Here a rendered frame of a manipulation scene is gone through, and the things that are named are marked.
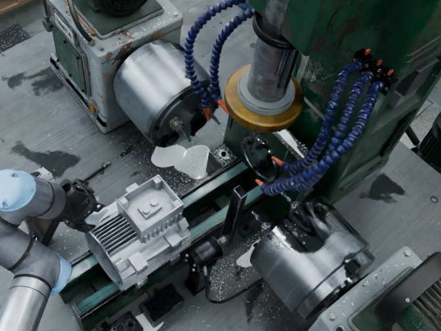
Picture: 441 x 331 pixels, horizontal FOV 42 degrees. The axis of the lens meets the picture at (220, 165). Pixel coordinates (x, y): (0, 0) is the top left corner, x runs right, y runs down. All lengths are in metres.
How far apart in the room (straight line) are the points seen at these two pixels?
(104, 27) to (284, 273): 0.81
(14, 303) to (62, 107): 0.95
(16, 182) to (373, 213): 1.14
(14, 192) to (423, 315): 0.77
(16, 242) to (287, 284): 0.61
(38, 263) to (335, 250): 0.64
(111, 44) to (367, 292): 0.91
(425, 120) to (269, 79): 1.53
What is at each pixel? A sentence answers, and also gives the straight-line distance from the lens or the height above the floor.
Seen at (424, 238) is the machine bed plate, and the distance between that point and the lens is 1.89.
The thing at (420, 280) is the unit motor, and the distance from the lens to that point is 1.16.
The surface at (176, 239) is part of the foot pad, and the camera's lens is 1.39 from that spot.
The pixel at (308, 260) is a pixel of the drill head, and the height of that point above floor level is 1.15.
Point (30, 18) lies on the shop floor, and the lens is 3.40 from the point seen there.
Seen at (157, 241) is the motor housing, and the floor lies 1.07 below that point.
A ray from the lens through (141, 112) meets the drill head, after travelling 1.57.
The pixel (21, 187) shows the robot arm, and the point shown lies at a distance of 1.08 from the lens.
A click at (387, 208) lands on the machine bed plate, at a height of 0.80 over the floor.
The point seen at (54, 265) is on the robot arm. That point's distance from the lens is 1.19.
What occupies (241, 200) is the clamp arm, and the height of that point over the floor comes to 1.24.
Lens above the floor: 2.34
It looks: 57 degrees down
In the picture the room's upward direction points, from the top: 12 degrees clockwise
